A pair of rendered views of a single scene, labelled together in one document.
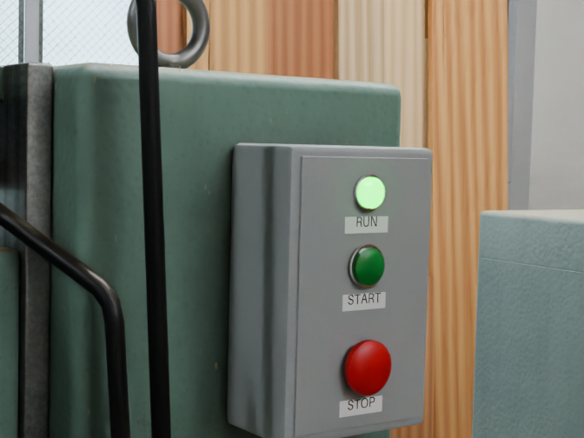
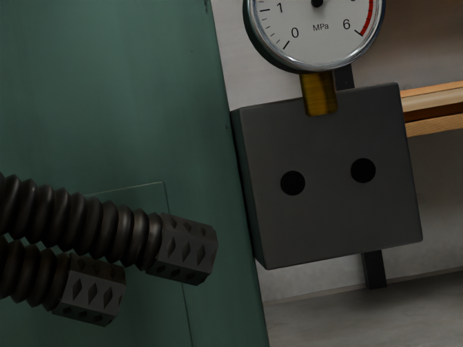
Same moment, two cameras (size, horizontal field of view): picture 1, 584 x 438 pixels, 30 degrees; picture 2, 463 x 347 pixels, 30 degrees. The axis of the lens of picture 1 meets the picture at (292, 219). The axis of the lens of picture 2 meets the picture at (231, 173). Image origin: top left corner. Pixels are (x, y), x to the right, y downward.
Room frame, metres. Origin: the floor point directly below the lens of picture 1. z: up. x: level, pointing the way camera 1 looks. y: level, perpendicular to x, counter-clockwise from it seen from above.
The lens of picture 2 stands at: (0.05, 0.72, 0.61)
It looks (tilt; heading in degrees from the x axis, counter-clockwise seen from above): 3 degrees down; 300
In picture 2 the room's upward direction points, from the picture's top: 10 degrees counter-clockwise
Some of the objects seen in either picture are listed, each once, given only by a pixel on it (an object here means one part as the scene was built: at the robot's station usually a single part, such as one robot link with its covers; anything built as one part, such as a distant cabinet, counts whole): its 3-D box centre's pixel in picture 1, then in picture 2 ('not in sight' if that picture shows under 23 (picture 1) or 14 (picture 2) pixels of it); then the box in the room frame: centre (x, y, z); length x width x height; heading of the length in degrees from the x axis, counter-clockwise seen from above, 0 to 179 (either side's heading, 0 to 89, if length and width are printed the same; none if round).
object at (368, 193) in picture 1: (371, 192); not in sight; (0.59, -0.04, 1.46); 0.02 x 0.01 x 0.02; 125
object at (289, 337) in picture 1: (330, 286); not in sight; (0.62, -0.02, 1.40); 0.10 x 0.06 x 0.16; 125
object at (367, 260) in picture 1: (368, 266); not in sight; (0.59, -0.04, 1.42); 0.02 x 0.01 x 0.02; 125
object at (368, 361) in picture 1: (368, 367); not in sight; (0.59, -0.04, 1.36); 0.03 x 0.01 x 0.03; 125
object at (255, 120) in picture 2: not in sight; (313, 171); (0.25, 0.28, 0.58); 0.12 x 0.08 x 0.08; 125
